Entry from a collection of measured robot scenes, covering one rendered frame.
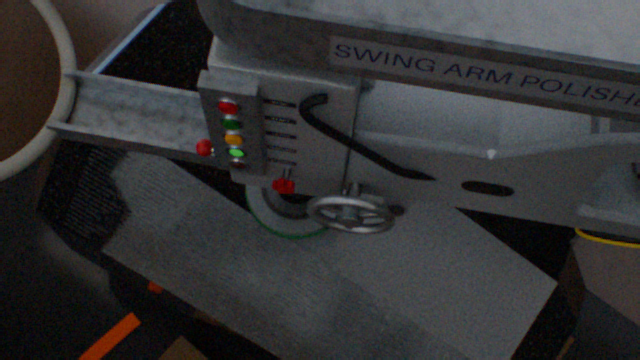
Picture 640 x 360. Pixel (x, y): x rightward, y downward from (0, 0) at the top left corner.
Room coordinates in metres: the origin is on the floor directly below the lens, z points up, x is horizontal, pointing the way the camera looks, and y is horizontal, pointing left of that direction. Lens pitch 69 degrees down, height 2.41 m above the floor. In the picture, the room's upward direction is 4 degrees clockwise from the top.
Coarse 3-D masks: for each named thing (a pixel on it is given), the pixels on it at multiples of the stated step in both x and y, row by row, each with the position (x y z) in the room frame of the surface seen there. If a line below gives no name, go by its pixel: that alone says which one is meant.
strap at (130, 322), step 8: (128, 320) 0.44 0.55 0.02; (136, 320) 0.44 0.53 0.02; (112, 328) 0.41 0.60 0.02; (120, 328) 0.41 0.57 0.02; (128, 328) 0.41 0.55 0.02; (104, 336) 0.38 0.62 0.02; (112, 336) 0.39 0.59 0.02; (120, 336) 0.39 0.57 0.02; (96, 344) 0.36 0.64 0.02; (104, 344) 0.36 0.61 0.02; (112, 344) 0.36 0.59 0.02; (88, 352) 0.33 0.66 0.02; (96, 352) 0.34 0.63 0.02; (104, 352) 0.34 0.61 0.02
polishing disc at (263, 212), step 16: (256, 192) 0.57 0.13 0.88; (272, 192) 0.57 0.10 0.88; (256, 208) 0.53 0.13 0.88; (272, 208) 0.54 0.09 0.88; (288, 208) 0.54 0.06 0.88; (304, 208) 0.54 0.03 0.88; (320, 208) 0.54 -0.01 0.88; (272, 224) 0.50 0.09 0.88; (288, 224) 0.50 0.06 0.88; (304, 224) 0.51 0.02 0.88; (320, 224) 0.51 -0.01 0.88
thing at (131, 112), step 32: (96, 96) 0.67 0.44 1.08; (128, 96) 0.67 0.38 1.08; (160, 96) 0.67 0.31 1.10; (192, 96) 0.66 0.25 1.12; (64, 128) 0.57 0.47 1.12; (96, 128) 0.60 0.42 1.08; (128, 128) 0.61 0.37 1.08; (160, 128) 0.61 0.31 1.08; (192, 128) 0.62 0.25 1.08; (192, 160) 0.55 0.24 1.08
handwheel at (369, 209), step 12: (348, 192) 0.46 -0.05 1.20; (360, 192) 0.46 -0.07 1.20; (312, 204) 0.43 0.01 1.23; (324, 204) 0.42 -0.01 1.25; (336, 204) 0.42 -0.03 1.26; (348, 204) 0.42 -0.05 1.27; (360, 204) 0.42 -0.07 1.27; (372, 204) 0.42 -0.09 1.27; (312, 216) 0.42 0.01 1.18; (324, 216) 0.43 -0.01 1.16; (348, 216) 0.41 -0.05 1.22; (360, 216) 0.42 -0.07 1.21; (372, 216) 0.42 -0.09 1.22; (384, 216) 0.41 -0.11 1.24; (336, 228) 0.42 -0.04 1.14; (348, 228) 0.42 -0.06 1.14; (360, 228) 0.42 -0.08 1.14; (372, 228) 0.42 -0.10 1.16; (384, 228) 0.41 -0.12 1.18
